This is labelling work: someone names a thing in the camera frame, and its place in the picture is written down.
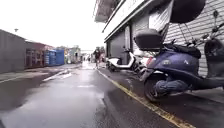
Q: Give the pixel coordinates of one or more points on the white scooter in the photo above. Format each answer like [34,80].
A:
[120,62]

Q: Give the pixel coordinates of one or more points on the person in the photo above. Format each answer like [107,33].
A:
[97,55]

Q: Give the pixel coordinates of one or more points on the grey building with shutters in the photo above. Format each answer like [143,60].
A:
[133,20]

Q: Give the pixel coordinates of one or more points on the blue container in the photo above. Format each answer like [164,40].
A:
[55,57]

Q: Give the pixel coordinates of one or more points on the wet grey asphalt road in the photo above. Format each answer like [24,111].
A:
[66,100]

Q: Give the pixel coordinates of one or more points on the blue scooter with top box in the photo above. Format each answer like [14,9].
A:
[176,66]

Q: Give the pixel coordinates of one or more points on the red container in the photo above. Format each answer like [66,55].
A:
[35,55]

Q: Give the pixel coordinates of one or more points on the grey wall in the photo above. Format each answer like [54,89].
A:
[11,51]

